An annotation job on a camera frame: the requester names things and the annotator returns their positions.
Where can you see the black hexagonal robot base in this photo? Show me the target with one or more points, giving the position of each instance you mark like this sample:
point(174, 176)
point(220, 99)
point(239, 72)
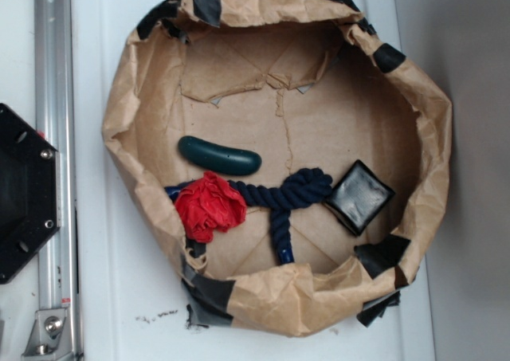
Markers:
point(29, 216)

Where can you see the brown paper bag bin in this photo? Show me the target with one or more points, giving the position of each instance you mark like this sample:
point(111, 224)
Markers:
point(309, 86)

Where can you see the metal corner bracket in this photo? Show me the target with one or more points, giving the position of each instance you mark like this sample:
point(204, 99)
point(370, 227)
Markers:
point(50, 337)

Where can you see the red crumpled cloth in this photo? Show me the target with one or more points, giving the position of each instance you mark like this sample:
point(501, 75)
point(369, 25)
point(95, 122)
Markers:
point(208, 204)

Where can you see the dark green oblong toy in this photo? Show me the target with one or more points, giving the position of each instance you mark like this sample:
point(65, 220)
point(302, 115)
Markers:
point(218, 158)

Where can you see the white tray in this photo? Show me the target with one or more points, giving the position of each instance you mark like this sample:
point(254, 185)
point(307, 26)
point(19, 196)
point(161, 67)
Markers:
point(132, 304)

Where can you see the aluminium extrusion rail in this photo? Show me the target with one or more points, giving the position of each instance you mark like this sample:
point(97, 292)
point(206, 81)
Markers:
point(57, 260)

